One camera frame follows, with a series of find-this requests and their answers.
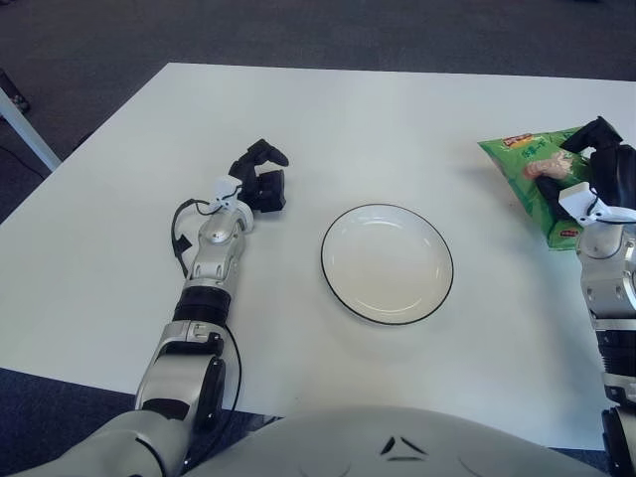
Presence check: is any thin black floor cable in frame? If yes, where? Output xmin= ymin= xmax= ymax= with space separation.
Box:
xmin=0 ymin=143 xmax=51 ymax=175

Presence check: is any white plate with black rim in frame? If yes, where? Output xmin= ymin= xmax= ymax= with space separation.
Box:
xmin=320 ymin=203 xmax=454 ymax=328

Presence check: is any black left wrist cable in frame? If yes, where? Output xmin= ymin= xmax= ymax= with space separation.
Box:
xmin=171 ymin=186 xmax=239 ymax=279

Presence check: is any green snack bag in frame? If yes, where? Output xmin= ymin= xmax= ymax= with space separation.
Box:
xmin=476 ymin=126 xmax=597 ymax=253

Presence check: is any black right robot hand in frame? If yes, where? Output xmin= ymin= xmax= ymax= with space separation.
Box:
xmin=534 ymin=116 xmax=636 ymax=223

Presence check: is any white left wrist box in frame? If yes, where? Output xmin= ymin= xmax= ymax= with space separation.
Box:
xmin=211 ymin=176 xmax=242 ymax=213

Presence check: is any black device on floor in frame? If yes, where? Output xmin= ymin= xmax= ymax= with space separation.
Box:
xmin=0 ymin=68 xmax=31 ymax=111

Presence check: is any black left elbow cable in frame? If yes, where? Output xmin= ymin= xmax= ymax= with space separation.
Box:
xmin=186 ymin=327 xmax=243 ymax=468

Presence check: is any white table leg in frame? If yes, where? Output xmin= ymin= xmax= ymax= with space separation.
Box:
xmin=0 ymin=86 xmax=64 ymax=173

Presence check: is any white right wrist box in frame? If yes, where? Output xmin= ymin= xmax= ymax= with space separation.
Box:
xmin=556 ymin=182 xmax=610 ymax=228

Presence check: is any grey robot torso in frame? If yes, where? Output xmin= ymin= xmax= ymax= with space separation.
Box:
xmin=188 ymin=404 xmax=612 ymax=477

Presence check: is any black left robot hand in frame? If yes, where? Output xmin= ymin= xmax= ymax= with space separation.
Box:
xmin=228 ymin=138 xmax=290 ymax=214

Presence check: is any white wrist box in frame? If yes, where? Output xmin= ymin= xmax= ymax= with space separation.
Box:
xmin=556 ymin=182 xmax=610 ymax=228
xmin=211 ymin=176 xmax=242 ymax=213

